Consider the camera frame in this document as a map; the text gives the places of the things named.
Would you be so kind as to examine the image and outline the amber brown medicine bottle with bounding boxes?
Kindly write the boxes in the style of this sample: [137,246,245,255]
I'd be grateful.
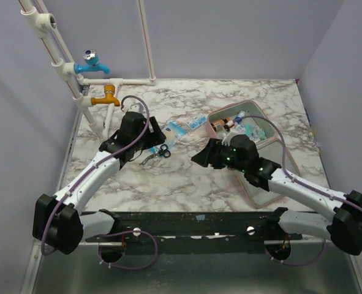
[210,118,230,132]

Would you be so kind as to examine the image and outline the white blue tube bottle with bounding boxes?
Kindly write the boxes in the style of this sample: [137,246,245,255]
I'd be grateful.
[233,111,246,123]

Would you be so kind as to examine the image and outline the clear teal plastic packet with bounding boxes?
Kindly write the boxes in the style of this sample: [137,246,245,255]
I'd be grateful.
[235,123,267,143]

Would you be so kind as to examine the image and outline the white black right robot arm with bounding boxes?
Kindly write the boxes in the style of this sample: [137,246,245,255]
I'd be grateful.
[191,134,362,255]

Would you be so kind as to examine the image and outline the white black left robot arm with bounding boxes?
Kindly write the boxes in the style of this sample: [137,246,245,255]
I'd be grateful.
[32,111,165,255]

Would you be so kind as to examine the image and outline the pink medicine kit case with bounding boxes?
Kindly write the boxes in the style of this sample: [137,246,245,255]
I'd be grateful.
[206,100,284,208]

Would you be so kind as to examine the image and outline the blue cotton swab bag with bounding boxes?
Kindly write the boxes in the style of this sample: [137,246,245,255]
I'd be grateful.
[161,121,186,149]

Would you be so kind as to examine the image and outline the small blue white sachet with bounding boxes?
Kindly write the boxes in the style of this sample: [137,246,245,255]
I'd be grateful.
[186,115,207,131]

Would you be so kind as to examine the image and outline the yellow water tap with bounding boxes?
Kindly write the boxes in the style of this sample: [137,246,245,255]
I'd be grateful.
[91,84,120,107]

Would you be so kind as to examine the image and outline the blue water tap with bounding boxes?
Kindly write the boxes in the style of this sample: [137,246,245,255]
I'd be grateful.
[74,49,111,75]

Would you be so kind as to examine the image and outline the black handled scissors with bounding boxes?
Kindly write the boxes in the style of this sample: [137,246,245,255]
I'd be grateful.
[140,144,171,165]

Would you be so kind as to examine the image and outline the white pvc pipe frame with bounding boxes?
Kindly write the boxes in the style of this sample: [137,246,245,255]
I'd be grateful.
[19,1,156,140]

